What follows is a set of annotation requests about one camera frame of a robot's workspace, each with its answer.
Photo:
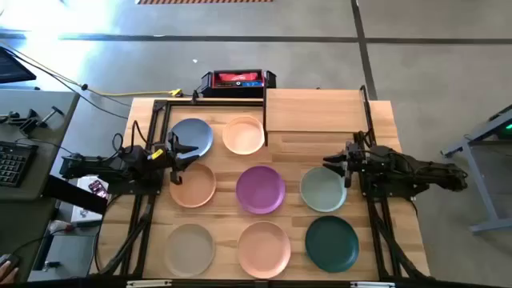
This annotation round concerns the blue plate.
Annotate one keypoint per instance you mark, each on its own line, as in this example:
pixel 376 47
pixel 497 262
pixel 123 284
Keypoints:
pixel 198 130

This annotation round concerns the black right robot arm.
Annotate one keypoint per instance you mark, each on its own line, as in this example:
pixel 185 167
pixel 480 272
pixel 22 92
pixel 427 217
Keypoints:
pixel 420 168

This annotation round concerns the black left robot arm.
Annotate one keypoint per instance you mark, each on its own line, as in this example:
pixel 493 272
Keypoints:
pixel 132 160

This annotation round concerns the black flat panel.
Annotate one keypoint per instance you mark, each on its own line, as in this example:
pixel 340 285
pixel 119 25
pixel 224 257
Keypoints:
pixel 72 194

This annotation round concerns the pink plate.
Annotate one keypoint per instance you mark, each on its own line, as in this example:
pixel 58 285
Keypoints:
pixel 264 250

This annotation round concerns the light green plate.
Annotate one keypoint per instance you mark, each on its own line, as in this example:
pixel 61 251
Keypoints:
pixel 322 192

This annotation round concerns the black computer monitor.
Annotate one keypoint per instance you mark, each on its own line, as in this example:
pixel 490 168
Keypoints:
pixel 12 68

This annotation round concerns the red black toolbox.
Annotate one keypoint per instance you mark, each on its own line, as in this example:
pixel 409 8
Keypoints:
pixel 236 80

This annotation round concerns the phone with pink screen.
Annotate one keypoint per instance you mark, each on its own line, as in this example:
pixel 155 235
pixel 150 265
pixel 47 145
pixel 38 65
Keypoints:
pixel 98 189

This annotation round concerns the black aluminium rig frame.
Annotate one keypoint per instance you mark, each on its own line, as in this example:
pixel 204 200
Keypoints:
pixel 312 285

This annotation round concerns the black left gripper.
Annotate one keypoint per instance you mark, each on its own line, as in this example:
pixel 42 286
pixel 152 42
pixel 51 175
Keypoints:
pixel 173 158

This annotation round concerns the cream plate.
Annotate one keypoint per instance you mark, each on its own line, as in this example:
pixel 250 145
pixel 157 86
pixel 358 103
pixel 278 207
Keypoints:
pixel 243 135

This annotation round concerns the beige plate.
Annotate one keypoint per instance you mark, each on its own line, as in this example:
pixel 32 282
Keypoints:
pixel 189 250

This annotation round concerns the black computer mouse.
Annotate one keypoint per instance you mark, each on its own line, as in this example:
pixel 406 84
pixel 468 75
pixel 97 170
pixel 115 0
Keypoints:
pixel 9 259

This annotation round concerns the orange plate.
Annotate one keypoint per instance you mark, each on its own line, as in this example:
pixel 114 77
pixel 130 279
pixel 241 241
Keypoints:
pixel 194 188

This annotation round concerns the purple plate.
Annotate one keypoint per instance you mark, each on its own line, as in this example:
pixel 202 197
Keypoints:
pixel 260 190

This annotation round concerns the grey metal table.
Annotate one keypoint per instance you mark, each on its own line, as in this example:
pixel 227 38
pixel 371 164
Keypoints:
pixel 480 192

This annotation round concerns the black keyboard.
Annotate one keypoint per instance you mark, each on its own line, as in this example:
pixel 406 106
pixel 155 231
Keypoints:
pixel 14 164

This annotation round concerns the dark green plate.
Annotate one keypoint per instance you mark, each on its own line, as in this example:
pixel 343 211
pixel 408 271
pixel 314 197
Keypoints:
pixel 332 244

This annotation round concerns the person's hand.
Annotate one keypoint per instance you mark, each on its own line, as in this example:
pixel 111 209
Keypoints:
pixel 7 274

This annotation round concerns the white box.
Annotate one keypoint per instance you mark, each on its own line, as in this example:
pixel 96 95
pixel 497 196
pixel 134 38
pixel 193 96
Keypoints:
pixel 86 214

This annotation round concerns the white bracket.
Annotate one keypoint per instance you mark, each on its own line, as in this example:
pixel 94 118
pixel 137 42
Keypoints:
pixel 148 283
pixel 372 285

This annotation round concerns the grey desk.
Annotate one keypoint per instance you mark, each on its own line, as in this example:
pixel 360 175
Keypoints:
pixel 52 132

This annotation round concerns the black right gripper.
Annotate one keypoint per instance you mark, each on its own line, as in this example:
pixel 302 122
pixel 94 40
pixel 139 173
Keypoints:
pixel 353 164

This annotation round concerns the white red plug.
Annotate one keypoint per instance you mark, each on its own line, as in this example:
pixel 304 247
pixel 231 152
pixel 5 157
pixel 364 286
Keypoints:
pixel 60 228

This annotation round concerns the black clamp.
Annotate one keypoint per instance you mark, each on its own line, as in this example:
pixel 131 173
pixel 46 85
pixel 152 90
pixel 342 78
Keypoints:
pixel 28 124

